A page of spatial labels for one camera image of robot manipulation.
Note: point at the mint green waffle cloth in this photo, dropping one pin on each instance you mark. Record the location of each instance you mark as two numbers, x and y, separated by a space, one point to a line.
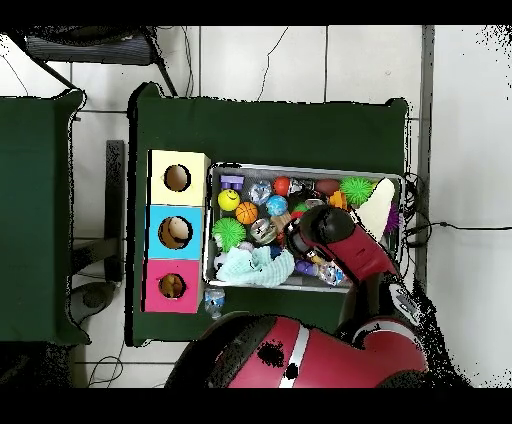
256 268

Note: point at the green spiky rubber ball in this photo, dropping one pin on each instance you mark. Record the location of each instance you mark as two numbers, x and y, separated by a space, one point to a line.
356 190
228 233

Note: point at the cream waffle cloth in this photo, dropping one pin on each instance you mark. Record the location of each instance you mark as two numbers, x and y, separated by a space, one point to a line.
378 208

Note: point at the clear plastic bottle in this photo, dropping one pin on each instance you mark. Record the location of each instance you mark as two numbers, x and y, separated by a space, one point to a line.
214 300

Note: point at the yellow plush duck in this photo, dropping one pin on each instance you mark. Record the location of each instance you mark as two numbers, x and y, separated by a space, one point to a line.
175 284

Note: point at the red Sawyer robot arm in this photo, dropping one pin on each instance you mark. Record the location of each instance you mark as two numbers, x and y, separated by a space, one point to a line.
360 248

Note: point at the clear mesh bin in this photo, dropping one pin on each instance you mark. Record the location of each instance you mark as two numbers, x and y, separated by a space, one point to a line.
280 170

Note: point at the wooden box with three holes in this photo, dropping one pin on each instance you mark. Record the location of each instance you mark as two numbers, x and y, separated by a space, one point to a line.
156 248

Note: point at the blue globe ball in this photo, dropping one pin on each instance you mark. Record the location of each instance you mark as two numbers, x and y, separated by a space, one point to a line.
276 205

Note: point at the red-orange ball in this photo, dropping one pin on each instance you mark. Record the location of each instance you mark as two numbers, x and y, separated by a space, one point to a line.
281 186

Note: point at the small orange basketball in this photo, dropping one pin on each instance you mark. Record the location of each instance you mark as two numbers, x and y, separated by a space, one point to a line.
246 212

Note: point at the brown toy football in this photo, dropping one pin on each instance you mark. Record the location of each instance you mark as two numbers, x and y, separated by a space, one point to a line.
327 186

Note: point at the yellow plastic ball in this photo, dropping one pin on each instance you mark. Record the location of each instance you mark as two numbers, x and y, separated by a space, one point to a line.
228 200

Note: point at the small soccer ball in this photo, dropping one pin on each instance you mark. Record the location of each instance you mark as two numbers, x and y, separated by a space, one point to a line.
220 260

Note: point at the dark green table cloth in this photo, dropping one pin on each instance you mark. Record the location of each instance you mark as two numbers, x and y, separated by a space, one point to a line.
280 132

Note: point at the black upright panel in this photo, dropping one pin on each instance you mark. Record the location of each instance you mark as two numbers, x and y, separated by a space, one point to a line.
115 200

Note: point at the dark round floor base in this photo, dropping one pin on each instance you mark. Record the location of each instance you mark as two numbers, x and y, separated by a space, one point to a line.
94 298

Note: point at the green cloth side table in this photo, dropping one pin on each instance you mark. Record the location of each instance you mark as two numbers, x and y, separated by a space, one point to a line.
36 200

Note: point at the black office chair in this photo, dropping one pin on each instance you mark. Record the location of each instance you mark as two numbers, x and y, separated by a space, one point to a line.
88 50

